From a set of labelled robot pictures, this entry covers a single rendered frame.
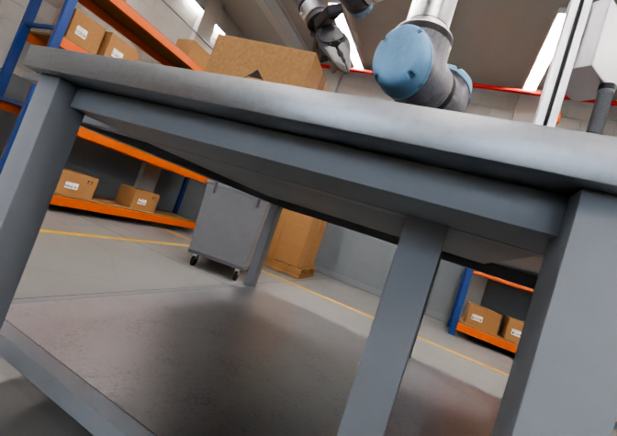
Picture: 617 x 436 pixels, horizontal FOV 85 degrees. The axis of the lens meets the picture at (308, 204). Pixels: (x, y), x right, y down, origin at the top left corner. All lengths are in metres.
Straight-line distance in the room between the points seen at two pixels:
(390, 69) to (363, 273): 5.11
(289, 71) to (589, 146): 0.74
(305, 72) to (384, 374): 0.72
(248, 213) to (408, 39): 2.57
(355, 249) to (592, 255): 5.42
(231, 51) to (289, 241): 3.64
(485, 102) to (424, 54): 5.55
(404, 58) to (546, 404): 0.54
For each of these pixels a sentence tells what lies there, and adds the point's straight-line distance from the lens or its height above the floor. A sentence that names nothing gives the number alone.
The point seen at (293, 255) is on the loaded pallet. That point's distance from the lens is 4.47.
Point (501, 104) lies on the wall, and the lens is 6.21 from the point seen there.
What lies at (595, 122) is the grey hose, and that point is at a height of 1.17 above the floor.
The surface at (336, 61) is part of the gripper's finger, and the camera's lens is 1.02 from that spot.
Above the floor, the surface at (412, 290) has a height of 0.65.
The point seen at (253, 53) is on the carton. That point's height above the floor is 1.08.
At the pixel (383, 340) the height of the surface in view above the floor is 0.57.
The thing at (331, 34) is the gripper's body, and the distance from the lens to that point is 1.07.
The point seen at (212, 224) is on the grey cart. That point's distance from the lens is 3.20.
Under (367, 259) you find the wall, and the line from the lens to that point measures 5.67.
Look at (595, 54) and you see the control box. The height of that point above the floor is 1.32.
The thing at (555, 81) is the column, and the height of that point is 1.25.
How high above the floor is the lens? 0.68
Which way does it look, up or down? 4 degrees up
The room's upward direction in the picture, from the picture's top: 19 degrees clockwise
